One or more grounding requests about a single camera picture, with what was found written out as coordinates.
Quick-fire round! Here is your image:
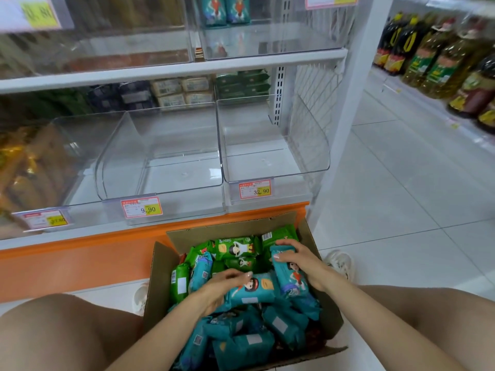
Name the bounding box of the person's left hand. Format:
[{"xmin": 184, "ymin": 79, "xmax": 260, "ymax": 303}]
[{"xmin": 197, "ymin": 268, "xmax": 254, "ymax": 317}]

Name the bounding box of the person's right hand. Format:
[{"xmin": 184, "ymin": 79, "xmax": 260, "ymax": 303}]
[{"xmin": 273, "ymin": 239, "xmax": 330, "ymax": 292}]

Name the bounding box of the person's right forearm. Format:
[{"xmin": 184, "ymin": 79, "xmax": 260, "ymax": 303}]
[{"xmin": 309, "ymin": 268, "xmax": 466, "ymax": 371}]

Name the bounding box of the person's left forearm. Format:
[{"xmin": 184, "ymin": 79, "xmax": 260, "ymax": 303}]
[{"xmin": 104, "ymin": 294, "xmax": 212, "ymax": 371}]

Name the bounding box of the pile of green packets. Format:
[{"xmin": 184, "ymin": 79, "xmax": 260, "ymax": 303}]
[{"xmin": 169, "ymin": 224, "xmax": 301, "ymax": 304}]

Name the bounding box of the person's white right sandal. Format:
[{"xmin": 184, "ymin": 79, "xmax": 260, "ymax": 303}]
[{"xmin": 324, "ymin": 250, "xmax": 355, "ymax": 282}]

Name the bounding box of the person's white sandal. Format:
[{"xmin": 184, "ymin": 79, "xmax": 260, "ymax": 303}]
[
  {"xmin": 324, "ymin": 250, "xmax": 355, "ymax": 282},
  {"xmin": 133, "ymin": 282, "xmax": 150, "ymax": 316}
]

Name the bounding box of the pile of teal packets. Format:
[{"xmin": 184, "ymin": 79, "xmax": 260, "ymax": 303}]
[{"xmin": 176, "ymin": 251, "xmax": 322, "ymax": 371}]

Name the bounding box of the red yellow price tag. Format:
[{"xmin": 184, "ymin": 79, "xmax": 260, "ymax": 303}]
[
  {"xmin": 305, "ymin": 0, "xmax": 359, "ymax": 11},
  {"xmin": 22, "ymin": 209, "xmax": 71, "ymax": 231},
  {"xmin": 121, "ymin": 196, "xmax": 163, "ymax": 219},
  {"xmin": 0, "ymin": 0, "xmax": 62, "ymax": 33},
  {"xmin": 238, "ymin": 179, "xmax": 273, "ymax": 200}
]

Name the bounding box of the brown cardboard box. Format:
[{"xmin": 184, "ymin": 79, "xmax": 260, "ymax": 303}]
[{"xmin": 143, "ymin": 212, "xmax": 349, "ymax": 371}]

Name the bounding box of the person's white left sandal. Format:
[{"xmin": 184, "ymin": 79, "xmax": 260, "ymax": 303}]
[{"xmin": 133, "ymin": 282, "xmax": 150, "ymax": 316}]

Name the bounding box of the clear plastic bin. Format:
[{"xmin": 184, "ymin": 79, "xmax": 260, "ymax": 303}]
[
  {"xmin": 193, "ymin": 0, "xmax": 357, "ymax": 61},
  {"xmin": 216, "ymin": 94, "xmax": 332, "ymax": 184},
  {"xmin": 0, "ymin": 0, "xmax": 195, "ymax": 81},
  {"xmin": 0, "ymin": 111, "xmax": 129, "ymax": 233},
  {"xmin": 95, "ymin": 104, "xmax": 226, "ymax": 201}
]

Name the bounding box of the white shelf unit orange base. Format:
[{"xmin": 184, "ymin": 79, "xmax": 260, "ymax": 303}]
[{"xmin": 0, "ymin": 0, "xmax": 396, "ymax": 303}]

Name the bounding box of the person's right leg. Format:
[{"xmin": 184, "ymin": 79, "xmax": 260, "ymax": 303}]
[{"xmin": 358, "ymin": 285, "xmax": 495, "ymax": 371}]

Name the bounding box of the person's leg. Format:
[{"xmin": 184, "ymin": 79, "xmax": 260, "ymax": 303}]
[
  {"xmin": 0, "ymin": 293, "xmax": 147, "ymax": 371},
  {"xmin": 358, "ymin": 285, "xmax": 495, "ymax": 371}
]

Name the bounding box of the stack of dark green packs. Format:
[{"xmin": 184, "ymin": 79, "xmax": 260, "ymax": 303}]
[{"xmin": 215, "ymin": 69, "xmax": 272, "ymax": 101}]

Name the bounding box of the person's left leg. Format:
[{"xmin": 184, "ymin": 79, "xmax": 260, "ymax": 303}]
[{"xmin": 0, "ymin": 293, "xmax": 147, "ymax": 371}]

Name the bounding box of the stack of beige packs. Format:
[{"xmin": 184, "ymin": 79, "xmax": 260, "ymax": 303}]
[{"xmin": 150, "ymin": 76, "xmax": 216, "ymax": 109}]

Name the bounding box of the white store shelf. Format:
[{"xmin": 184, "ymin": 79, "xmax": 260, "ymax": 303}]
[{"xmin": 369, "ymin": 65, "xmax": 495, "ymax": 145}]

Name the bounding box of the stack of dark blue packs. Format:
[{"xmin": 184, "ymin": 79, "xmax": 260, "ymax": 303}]
[{"xmin": 88, "ymin": 82, "xmax": 154, "ymax": 113}]

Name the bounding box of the heap of yellow snack bags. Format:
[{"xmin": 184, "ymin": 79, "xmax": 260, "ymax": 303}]
[{"xmin": 0, "ymin": 123, "xmax": 80, "ymax": 228}]

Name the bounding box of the row of cooking oil bottles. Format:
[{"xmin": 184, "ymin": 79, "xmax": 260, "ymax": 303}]
[{"xmin": 373, "ymin": 11, "xmax": 495, "ymax": 130}]

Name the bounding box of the teal cartoon snack packet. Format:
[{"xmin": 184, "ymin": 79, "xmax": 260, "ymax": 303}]
[
  {"xmin": 225, "ymin": 0, "xmax": 252, "ymax": 25},
  {"xmin": 201, "ymin": 0, "xmax": 227, "ymax": 27}
]

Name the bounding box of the white wire mesh panel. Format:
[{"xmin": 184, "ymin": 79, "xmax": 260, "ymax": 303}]
[{"xmin": 288, "ymin": 62, "xmax": 345, "ymax": 207}]

